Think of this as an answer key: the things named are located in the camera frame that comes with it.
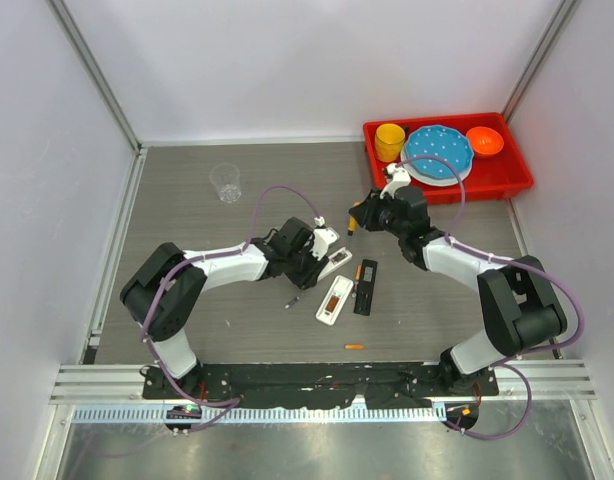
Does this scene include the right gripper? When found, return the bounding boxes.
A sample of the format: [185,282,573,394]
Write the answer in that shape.
[350,188,407,239]

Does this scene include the yellow handled screwdriver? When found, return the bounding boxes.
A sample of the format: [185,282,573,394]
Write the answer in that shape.
[347,216,357,236]

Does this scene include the white remote with batteries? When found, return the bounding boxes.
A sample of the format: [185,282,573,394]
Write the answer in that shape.
[317,247,353,282]

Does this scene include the black remote control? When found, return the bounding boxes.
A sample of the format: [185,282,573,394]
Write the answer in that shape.
[354,259,378,316]

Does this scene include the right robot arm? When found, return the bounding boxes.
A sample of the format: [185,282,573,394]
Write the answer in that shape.
[349,186,567,395]

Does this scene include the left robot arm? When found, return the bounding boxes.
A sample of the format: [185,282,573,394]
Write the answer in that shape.
[120,217,339,399]

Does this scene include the yellow plastic cup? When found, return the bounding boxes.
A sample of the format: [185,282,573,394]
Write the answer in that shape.
[374,123,406,163]

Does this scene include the pale grey plate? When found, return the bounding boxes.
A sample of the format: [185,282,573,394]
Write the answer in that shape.
[400,149,474,187]

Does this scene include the blue dotted plate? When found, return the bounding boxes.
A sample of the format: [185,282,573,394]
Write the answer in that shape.
[401,125,474,180]

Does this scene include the clear plastic cup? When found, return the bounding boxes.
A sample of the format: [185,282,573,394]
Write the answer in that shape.
[209,163,241,203]

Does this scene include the orange bowl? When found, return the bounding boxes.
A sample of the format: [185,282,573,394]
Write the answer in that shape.
[466,126,504,158]

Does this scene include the red plastic tray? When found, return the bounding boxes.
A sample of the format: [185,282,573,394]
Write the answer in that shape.
[363,112,534,205]

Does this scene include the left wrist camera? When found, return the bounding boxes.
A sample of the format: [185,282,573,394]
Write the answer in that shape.
[310,216,340,260]

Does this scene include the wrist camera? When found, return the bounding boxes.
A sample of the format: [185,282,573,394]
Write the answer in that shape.
[379,163,411,199]
[310,216,340,260]

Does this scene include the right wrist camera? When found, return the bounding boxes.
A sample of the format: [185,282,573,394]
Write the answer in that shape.
[379,163,411,199]

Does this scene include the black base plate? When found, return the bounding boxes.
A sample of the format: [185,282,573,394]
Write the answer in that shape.
[140,362,499,410]

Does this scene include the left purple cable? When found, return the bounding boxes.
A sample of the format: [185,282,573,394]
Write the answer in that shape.
[140,185,323,432]

